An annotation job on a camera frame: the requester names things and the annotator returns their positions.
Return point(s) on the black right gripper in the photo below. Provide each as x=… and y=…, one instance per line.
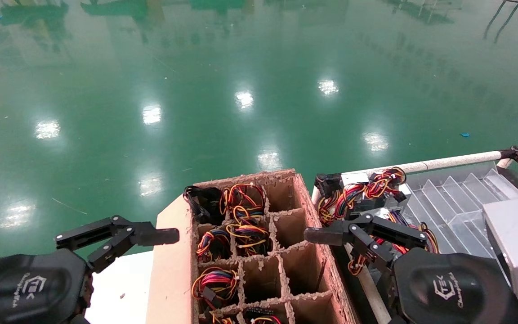
x=448, y=288

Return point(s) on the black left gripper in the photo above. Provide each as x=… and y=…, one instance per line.
x=29, y=288

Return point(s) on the silver labelled power supply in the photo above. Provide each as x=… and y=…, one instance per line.
x=353, y=177

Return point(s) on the clear plastic divider tray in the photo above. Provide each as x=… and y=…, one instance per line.
x=452, y=202

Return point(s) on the brown cardboard divider box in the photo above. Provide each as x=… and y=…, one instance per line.
x=173, y=270

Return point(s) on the black pipe joint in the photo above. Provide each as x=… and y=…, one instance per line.
x=517, y=155

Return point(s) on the white pipe rail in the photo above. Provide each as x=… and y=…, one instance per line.
x=376, y=301
x=448, y=162

